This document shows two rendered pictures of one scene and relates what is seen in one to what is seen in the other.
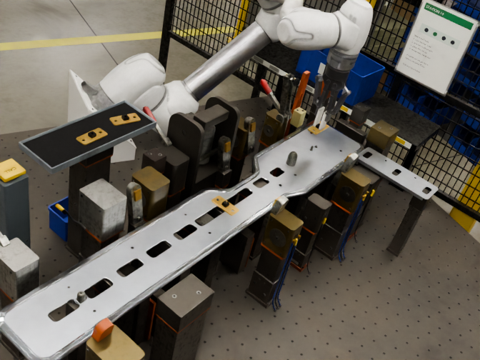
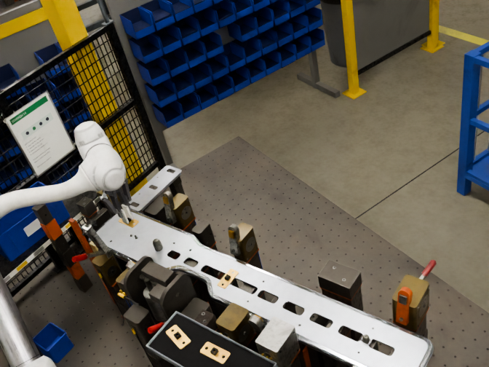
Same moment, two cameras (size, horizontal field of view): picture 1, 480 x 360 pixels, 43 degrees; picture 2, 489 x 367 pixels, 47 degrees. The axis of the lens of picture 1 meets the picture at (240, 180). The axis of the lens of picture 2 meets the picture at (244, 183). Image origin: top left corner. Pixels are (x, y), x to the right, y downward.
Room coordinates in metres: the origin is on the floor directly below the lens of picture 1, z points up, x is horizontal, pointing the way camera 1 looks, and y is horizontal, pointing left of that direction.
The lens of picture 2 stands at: (0.89, 1.28, 2.47)
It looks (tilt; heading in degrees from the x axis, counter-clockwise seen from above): 39 degrees down; 284
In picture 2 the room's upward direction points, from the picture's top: 15 degrees counter-clockwise
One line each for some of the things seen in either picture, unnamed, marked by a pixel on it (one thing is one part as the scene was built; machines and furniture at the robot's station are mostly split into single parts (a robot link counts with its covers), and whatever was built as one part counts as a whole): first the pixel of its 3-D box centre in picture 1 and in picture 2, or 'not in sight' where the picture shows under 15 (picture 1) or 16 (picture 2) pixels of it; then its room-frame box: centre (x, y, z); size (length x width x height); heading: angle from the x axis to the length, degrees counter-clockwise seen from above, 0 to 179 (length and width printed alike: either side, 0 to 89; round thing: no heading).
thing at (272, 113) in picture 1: (263, 153); (116, 290); (1.84, -0.06, 0.87); 0.10 x 0.07 x 0.35; 59
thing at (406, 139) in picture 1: (331, 85); (31, 235); (2.23, -0.27, 1.01); 0.90 x 0.22 x 0.03; 59
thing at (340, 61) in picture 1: (342, 56); not in sight; (1.75, -0.21, 1.36); 0.09 x 0.09 x 0.06
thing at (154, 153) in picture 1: (148, 205); (218, 353); (1.38, 0.26, 0.90); 0.05 x 0.05 x 0.40; 59
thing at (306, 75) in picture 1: (289, 130); (96, 264); (1.92, -0.13, 0.95); 0.03 x 0.01 x 0.50; 149
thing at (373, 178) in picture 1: (356, 206); (167, 227); (1.71, -0.43, 0.84); 0.12 x 0.07 x 0.28; 59
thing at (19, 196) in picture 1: (12, 236); not in sight; (1.10, 0.56, 0.92); 0.08 x 0.08 x 0.44; 59
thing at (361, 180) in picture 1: (343, 218); (190, 229); (1.59, -0.37, 0.87); 0.12 x 0.07 x 0.35; 59
